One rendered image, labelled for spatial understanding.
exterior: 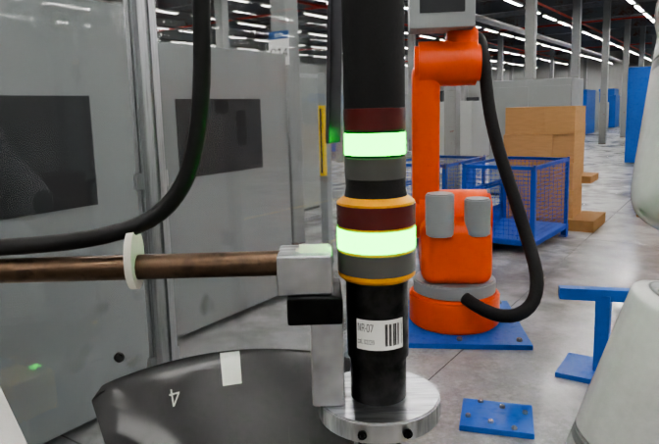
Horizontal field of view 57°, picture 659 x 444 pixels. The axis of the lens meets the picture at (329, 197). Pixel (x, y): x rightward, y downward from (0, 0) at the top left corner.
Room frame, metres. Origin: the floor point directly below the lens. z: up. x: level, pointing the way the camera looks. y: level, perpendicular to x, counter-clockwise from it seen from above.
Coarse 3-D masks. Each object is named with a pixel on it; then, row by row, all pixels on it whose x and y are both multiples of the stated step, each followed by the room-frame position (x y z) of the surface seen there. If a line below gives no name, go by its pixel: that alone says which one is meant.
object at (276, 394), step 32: (224, 352) 0.51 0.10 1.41; (256, 352) 0.51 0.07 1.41; (288, 352) 0.51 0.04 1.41; (128, 384) 0.48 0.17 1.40; (160, 384) 0.48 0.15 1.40; (192, 384) 0.48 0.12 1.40; (256, 384) 0.48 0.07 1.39; (288, 384) 0.49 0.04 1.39; (96, 416) 0.46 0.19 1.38; (128, 416) 0.46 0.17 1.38; (160, 416) 0.46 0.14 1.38; (192, 416) 0.46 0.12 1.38; (224, 416) 0.46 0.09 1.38; (256, 416) 0.46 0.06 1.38; (288, 416) 0.46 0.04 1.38
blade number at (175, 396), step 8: (168, 384) 0.48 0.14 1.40; (176, 384) 0.48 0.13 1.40; (184, 384) 0.48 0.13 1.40; (168, 392) 0.47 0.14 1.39; (176, 392) 0.47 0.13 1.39; (184, 392) 0.47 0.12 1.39; (168, 400) 0.47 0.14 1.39; (176, 400) 0.47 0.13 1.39; (184, 400) 0.47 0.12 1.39; (168, 408) 0.46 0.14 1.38; (176, 408) 0.46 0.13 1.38; (184, 408) 0.46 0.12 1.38
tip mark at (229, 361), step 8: (232, 352) 0.51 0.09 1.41; (224, 360) 0.50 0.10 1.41; (232, 360) 0.50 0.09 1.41; (224, 368) 0.49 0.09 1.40; (232, 368) 0.49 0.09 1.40; (240, 368) 0.49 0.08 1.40; (224, 376) 0.49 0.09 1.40; (232, 376) 0.49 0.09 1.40; (240, 376) 0.49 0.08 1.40; (224, 384) 0.48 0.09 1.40
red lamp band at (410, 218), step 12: (336, 204) 0.33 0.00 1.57; (336, 216) 0.33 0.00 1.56; (348, 216) 0.31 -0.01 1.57; (360, 216) 0.31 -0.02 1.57; (372, 216) 0.31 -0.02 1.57; (384, 216) 0.31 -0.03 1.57; (396, 216) 0.31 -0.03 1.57; (408, 216) 0.31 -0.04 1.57; (348, 228) 0.31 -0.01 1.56; (360, 228) 0.31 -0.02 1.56; (372, 228) 0.31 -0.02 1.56; (384, 228) 0.31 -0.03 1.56; (396, 228) 0.31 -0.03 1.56
